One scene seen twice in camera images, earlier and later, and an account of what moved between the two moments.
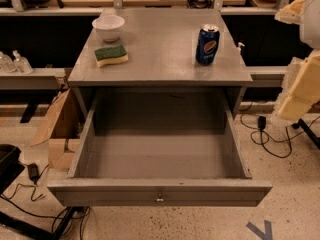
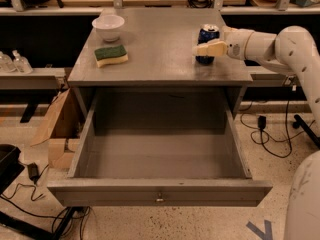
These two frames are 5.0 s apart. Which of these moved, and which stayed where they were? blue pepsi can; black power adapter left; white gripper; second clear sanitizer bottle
Moved: white gripper
Stayed: black power adapter left; blue pepsi can; second clear sanitizer bottle
